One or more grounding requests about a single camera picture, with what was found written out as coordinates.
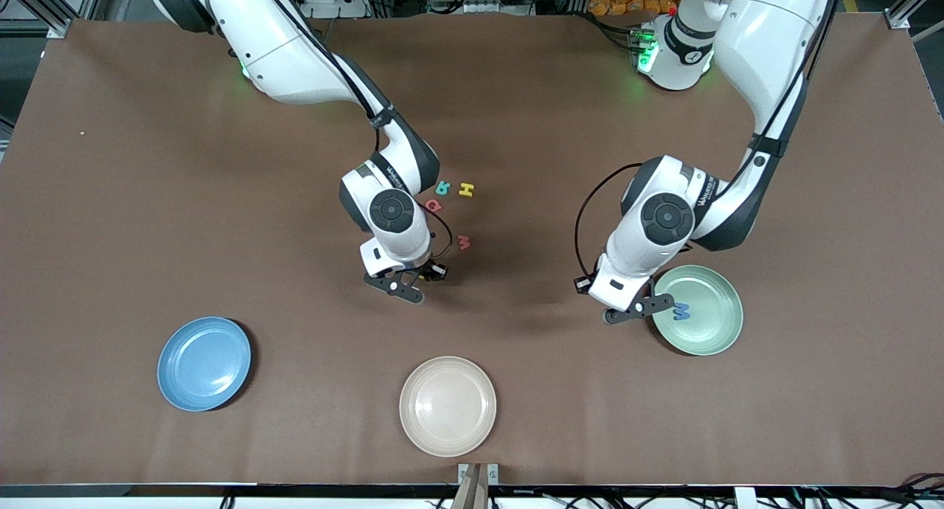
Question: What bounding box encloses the black base cable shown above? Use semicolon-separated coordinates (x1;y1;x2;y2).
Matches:
581;9;638;46

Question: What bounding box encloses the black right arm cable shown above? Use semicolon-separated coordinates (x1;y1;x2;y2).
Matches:
254;0;454;266

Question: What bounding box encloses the aluminium frame profile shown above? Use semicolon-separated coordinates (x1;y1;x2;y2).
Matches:
0;0;111;39
885;0;944;32

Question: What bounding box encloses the metal table edge bracket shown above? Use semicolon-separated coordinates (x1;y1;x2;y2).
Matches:
457;463;500;488

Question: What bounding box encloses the blue plate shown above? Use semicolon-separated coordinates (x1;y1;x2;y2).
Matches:
156;316;253;412

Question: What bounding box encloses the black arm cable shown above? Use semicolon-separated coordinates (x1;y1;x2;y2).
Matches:
575;0;841;280
254;0;454;266

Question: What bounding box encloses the beige plate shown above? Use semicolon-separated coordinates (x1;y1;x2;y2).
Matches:
399;356;498;458

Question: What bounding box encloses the beige wooden pole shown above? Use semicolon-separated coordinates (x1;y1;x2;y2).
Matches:
450;465;489;509

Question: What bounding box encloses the green plate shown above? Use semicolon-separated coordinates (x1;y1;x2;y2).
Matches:
650;265;744;357

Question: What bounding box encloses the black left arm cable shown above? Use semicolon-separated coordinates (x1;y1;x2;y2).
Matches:
575;0;841;280

